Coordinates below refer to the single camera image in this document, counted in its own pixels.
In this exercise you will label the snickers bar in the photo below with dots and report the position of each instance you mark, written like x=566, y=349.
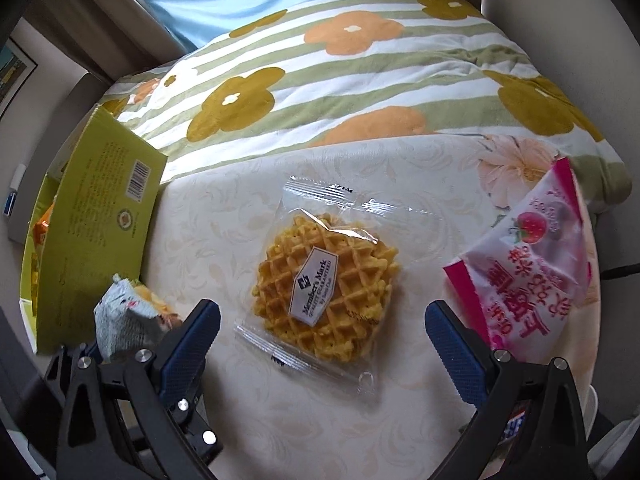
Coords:
x=513, y=425

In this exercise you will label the pink strawberry snack bag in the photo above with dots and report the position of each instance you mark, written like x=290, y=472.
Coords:
x=517, y=284

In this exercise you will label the orange sticks snack bag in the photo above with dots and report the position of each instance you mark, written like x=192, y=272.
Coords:
x=41, y=227

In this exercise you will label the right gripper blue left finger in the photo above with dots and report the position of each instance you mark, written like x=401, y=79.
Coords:
x=181, y=354

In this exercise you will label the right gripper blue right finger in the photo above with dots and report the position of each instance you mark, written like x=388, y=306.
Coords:
x=464, y=354

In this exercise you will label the lint roller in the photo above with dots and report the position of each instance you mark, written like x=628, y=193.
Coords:
x=13, y=189

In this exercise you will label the left brown curtain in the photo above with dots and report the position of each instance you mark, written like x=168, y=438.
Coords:
x=108, y=38

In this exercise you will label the green cardboard box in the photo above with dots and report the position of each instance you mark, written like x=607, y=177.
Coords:
x=103, y=183

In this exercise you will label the packaged waffle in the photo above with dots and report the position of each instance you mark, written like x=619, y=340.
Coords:
x=334, y=263

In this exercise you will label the framed town picture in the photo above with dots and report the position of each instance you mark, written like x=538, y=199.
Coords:
x=16, y=67

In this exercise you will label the floral striped quilt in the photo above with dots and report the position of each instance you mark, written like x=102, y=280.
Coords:
x=337, y=71

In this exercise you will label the cream floral tablecloth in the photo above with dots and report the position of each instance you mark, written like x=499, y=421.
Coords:
x=206, y=236

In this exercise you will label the silver chips bag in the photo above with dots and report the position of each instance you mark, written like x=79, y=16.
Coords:
x=129, y=317

